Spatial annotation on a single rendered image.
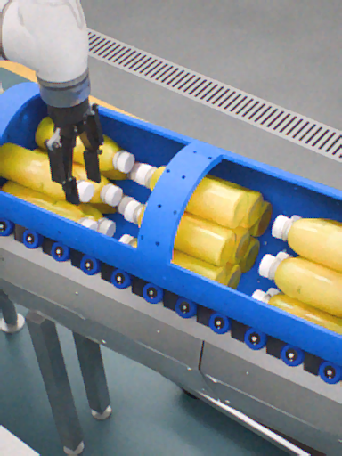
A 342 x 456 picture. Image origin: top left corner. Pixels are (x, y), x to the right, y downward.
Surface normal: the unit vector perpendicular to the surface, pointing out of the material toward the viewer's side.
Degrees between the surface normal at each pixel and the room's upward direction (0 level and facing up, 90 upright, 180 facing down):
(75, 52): 91
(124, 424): 0
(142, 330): 71
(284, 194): 92
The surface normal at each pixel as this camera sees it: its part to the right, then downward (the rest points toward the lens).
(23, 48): -0.40, 0.66
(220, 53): -0.06, -0.69
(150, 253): -0.56, 0.46
